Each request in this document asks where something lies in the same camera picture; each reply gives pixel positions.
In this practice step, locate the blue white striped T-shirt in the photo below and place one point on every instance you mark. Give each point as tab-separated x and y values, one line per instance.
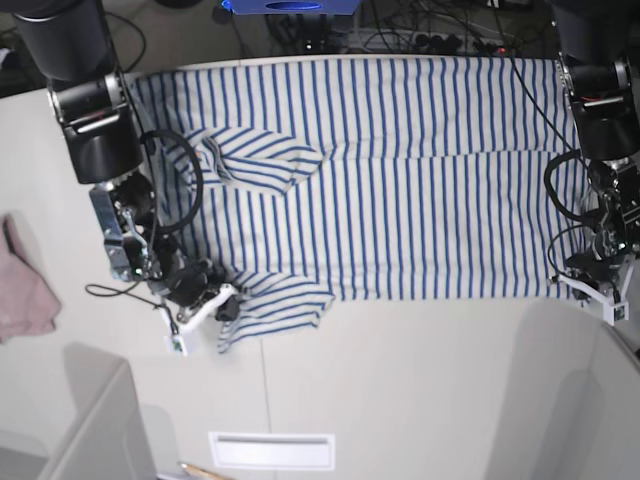
364	178

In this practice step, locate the pink folded cloth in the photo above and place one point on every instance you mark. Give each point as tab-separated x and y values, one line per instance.
28	305

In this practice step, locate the wooden stick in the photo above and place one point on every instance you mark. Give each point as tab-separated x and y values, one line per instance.
199	472

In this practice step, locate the white rectangular table inset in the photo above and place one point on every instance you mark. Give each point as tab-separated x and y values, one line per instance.
279	452

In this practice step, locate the blue box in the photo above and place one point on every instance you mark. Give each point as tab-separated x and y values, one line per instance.
267	7

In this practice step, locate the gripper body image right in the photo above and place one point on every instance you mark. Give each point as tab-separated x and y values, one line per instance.
608	276

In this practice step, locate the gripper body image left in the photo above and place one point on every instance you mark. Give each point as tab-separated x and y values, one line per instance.
197	291

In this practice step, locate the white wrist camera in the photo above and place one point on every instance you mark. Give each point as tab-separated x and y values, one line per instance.
181	345
616	312

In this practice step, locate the power strip with cables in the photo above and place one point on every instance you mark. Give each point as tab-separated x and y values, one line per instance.
420	43

